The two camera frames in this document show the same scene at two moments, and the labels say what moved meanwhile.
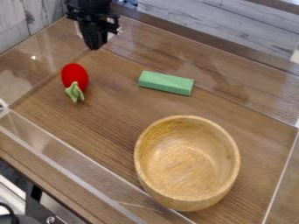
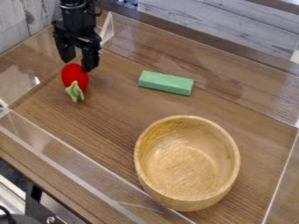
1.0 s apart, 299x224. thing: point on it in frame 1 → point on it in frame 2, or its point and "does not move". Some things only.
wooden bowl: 187,161 does not move
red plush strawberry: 75,79 does not move
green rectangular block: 164,82 does not move
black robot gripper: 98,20 → 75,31
